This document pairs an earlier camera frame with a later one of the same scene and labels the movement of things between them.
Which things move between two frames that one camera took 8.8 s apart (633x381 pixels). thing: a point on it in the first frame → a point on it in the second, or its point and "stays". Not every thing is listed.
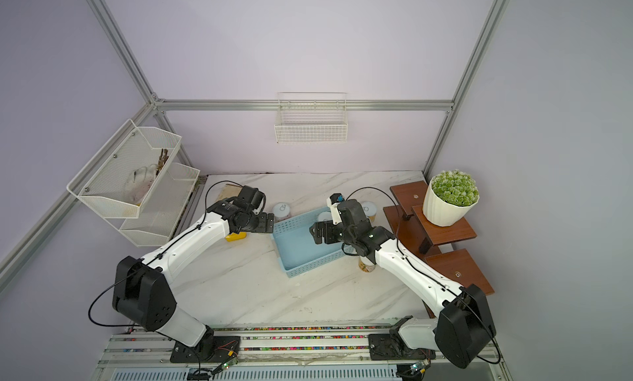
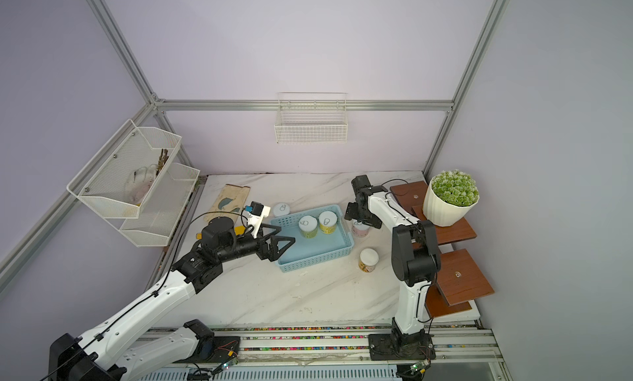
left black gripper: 265,225 → 273,252
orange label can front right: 366,265 stays
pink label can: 281,211 stays
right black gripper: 330,227 → 352,213
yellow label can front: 325,216 stays
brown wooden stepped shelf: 418,235 stays
